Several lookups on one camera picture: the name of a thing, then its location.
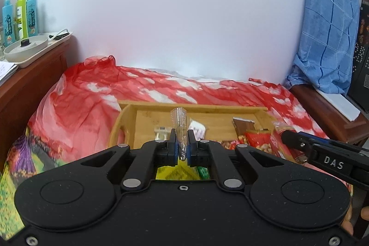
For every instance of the dark dotted cabinet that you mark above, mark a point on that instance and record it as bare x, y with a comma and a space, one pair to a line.
361, 61

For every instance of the white plastic tray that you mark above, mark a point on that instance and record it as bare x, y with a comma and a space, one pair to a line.
54, 45

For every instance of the red and gold nut packet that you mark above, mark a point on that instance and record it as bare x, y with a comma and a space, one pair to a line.
258, 140

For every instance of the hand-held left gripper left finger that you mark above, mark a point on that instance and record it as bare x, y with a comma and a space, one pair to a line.
173, 148

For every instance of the blue plaid cloth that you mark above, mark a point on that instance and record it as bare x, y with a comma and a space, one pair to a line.
325, 32

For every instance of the white round dish black knob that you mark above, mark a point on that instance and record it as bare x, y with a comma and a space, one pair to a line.
17, 51

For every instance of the wooden serving tray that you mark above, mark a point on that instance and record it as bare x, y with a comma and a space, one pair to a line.
150, 119

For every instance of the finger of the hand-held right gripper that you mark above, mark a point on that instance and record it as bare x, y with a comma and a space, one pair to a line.
325, 142
299, 145

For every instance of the person's right hand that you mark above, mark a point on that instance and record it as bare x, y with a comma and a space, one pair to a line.
347, 220

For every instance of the stack of white papers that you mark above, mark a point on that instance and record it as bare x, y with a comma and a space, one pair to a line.
7, 71

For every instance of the green pea packet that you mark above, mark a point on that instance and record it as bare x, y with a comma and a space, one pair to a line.
203, 172

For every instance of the white candy packet red print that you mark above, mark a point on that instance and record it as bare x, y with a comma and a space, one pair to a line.
199, 129

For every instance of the dark wooden headboard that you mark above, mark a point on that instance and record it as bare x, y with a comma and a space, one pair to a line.
34, 84

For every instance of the brown sachet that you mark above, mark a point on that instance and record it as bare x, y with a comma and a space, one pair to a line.
243, 126

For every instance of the yellow snack packet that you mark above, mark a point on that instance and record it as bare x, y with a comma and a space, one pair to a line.
175, 172

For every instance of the colourful printed blanket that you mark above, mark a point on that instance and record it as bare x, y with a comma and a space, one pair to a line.
86, 96

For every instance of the teal spray bottle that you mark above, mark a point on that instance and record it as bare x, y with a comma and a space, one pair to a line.
32, 14
8, 21

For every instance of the dark wooden side furniture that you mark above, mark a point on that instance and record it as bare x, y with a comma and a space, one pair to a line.
325, 116

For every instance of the white flat panel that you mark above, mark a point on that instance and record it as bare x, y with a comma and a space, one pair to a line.
343, 106

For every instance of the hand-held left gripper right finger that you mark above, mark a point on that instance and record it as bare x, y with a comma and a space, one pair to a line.
191, 148

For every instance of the lime green spray bottle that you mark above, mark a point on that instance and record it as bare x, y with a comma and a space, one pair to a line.
21, 15

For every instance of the clear white candy packet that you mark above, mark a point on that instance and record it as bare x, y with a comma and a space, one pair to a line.
180, 125

